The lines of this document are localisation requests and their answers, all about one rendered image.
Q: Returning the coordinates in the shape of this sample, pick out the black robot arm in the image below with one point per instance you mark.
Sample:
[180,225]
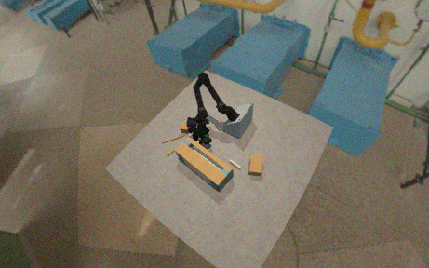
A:
[200,120]

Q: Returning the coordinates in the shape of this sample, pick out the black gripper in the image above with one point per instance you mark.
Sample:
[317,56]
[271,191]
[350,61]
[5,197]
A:
[199,133]

